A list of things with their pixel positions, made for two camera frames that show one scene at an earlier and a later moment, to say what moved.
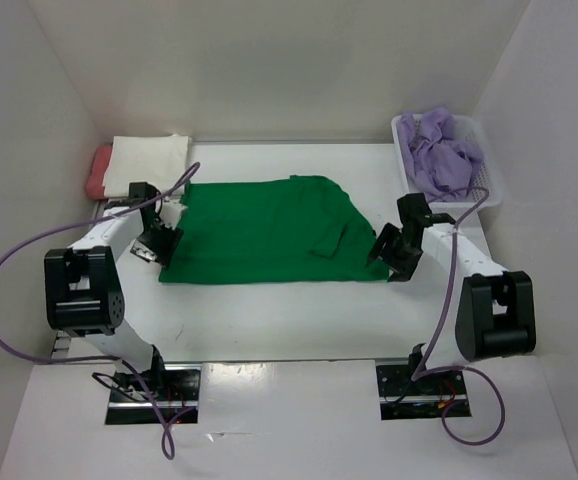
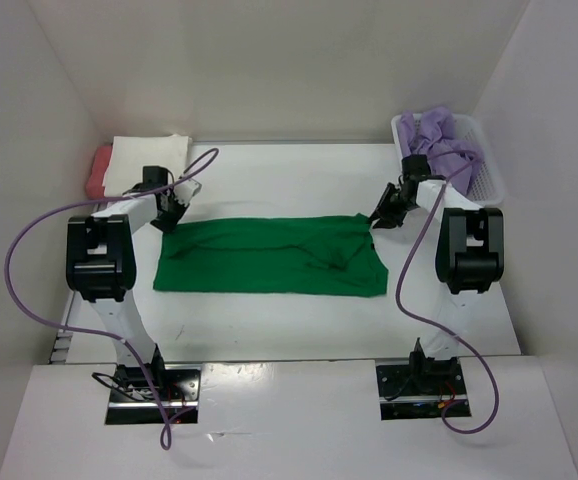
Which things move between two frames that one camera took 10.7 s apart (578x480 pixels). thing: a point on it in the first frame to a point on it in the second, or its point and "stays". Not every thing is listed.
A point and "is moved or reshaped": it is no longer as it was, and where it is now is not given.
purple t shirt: [442, 164] stays
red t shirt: [95, 189] stays
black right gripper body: [400, 257] to [392, 207]
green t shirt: [284, 229] is moved or reshaped
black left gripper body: [157, 244] to [175, 209]
